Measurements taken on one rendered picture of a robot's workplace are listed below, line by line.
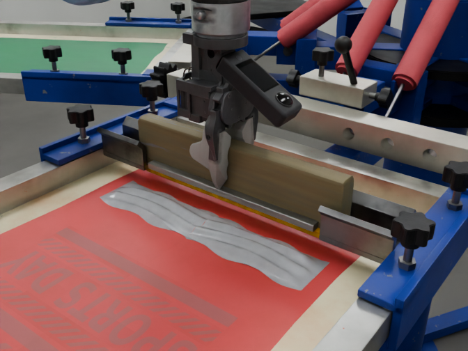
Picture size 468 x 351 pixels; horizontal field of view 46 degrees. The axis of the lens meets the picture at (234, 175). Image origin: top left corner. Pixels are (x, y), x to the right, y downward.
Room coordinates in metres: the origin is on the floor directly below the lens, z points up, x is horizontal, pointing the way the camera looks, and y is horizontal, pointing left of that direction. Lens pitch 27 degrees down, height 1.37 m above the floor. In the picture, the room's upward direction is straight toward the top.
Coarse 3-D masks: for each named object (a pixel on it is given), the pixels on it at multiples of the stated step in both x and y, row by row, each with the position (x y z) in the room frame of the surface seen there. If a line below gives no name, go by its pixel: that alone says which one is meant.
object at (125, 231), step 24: (96, 192) 0.75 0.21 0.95; (168, 192) 0.75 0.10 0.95; (192, 192) 0.75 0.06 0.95; (48, 216) 0.68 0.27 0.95; (72, 216) 0.68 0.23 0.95; (96, 216) 0.68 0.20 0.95; (120, 216) 0.68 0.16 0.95; (0, 240) 0.62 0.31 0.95; (24, 240) 0.62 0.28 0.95; (120, 240) 0.62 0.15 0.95; (144, 240) 0.62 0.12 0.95; (168, 240) 0.62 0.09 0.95; (144, 264) 0.57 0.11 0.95
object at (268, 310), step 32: (256, 224) 0.66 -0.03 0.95; (160, 256) 0.58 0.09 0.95; (192, 256) 0.58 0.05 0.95; (320, 256) 0.58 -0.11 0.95; (352, 256) 0.58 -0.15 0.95; (192, 288) 0.52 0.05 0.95; (224, 288) 0.52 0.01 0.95; (256, 288) 0.52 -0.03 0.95; (288, 288) 0.52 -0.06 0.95; (320, 288) 0.52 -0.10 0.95; (256, 320) 0.46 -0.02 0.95; (288, 320) 0.46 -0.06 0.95
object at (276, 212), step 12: (156, 168) 0.76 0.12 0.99; (168, 168) 0.76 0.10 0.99; (180, 180) 0.73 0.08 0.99; (192, 180) 0.72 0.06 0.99; (204, 180) 0.72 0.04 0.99; (216, 192) 0.69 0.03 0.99; (228, 192) 0.68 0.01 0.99; (240, 192) 0.68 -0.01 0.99; (252, 204) 0.65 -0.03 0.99; (264, 204) 0.65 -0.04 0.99; (276, 216) 0.63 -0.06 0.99; (288, 216) 0.62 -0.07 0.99; (300, 216) 0.62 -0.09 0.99; (312, 228) 0.59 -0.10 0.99
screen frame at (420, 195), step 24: (264, 144) 0.86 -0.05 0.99; (288, 144) 0.86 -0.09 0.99; (48, 168) 0.77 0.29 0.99; (72, 168) 0.79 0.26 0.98; (96, 168) 0.83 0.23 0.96; (336, 168) 0.77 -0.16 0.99; (360, 168) 0.77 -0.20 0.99; (0, 192) 0.69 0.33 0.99; (24, 192) 0.72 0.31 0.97; (48, 192) 0.75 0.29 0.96; (384, 192) 0.72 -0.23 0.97; (408, 192) 0.70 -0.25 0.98; (432, 192) 0.69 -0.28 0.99; (360, 312) 0.44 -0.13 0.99; (384, 312) 0.44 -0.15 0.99; (336, 336) 0.40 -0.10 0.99; (360, 336) 0.40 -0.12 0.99; (384, 336) 0.43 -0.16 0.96
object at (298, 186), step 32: (160, 128) 0.77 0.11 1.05; (192, 128) 0.76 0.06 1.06; (160, 160) 0.78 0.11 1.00; (192, 160) 0.73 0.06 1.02; (256, 160) 0.66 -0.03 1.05; (288, 160) 0.65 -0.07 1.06; (256, 192) 0.66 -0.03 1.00; (288, 192) 0.63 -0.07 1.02; (320, 192) 0.60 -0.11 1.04; (352, 192) 0.61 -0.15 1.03
